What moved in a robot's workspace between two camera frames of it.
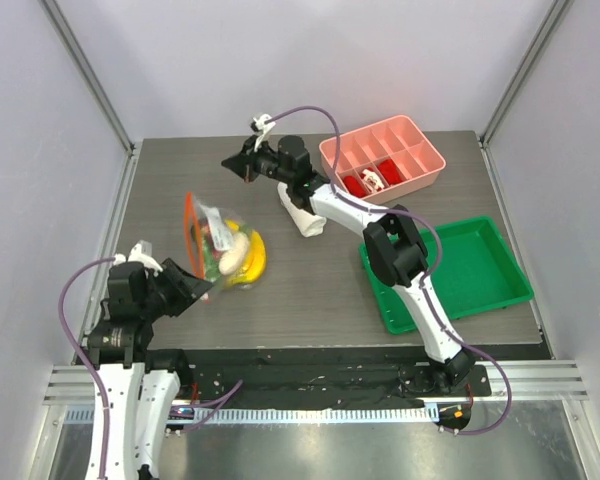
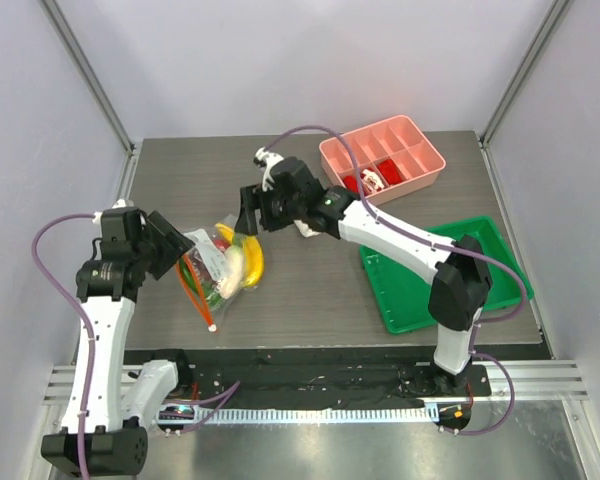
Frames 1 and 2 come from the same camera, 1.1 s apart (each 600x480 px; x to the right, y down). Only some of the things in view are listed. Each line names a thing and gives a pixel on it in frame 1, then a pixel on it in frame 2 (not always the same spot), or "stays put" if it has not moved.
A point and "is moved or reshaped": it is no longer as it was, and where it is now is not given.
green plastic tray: [475, 273] stays put
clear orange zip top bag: [223, 247] is moved or reshaped
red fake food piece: [391, 174] stays put
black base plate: [321, 376] stays put
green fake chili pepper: [211, 262] to [208, 292]
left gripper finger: [179, 288] to [174, 241]
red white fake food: [373, 180] stays put
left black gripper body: [152, 303] to [149, 248]
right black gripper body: [253, 161] to [264, 209]
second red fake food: [354, 187] stays put
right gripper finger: [243, 164] to [246, 222]
